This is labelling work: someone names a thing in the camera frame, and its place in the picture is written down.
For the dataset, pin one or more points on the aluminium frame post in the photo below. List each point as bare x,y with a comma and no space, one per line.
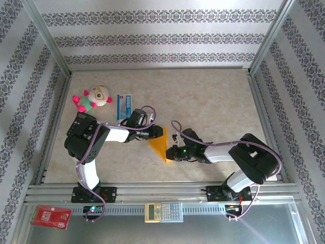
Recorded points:
45,35
271,35

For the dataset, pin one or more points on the beige scientific calculator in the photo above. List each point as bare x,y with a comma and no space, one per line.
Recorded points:
163,212

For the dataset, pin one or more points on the aluminium table side rail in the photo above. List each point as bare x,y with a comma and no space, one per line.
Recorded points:
54,127
269,127

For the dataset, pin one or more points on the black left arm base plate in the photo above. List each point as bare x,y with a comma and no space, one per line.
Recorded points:
109,194

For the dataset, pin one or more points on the aluminium mounting rail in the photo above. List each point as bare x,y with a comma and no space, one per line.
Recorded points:
157,190

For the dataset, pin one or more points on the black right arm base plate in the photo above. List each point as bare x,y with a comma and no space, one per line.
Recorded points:
213,193

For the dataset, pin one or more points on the blue white plastic packet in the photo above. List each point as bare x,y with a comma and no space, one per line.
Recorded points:
124,106

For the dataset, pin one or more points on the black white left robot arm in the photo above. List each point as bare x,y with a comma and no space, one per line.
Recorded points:
86,147

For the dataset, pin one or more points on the red card packet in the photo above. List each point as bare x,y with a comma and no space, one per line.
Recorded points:
50,217

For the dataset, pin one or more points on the white pink plush toy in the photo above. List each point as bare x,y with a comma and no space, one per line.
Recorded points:
99,95

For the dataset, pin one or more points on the black desk calculator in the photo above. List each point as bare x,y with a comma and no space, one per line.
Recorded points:
78,122

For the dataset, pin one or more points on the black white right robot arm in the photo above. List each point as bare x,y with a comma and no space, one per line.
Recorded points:
254,157

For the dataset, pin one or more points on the grey metal shelf sheet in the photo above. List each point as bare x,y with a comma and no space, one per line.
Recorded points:
203,231

